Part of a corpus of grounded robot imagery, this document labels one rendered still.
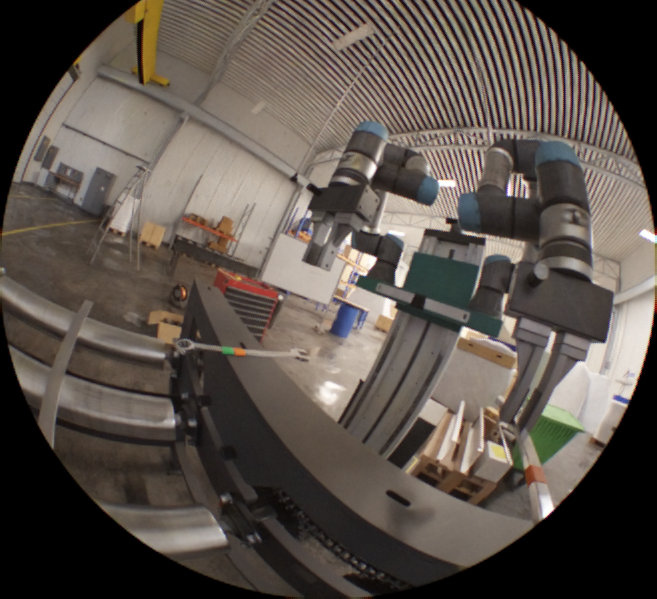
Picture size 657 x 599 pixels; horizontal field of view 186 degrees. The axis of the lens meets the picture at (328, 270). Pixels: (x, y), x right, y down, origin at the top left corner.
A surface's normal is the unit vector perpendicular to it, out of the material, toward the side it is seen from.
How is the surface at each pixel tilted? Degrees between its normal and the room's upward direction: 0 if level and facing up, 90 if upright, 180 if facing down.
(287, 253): 90
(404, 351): 90
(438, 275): 90
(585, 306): 90
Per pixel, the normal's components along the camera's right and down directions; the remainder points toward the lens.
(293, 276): 0.34, 0.09
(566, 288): -0.65, -0.29
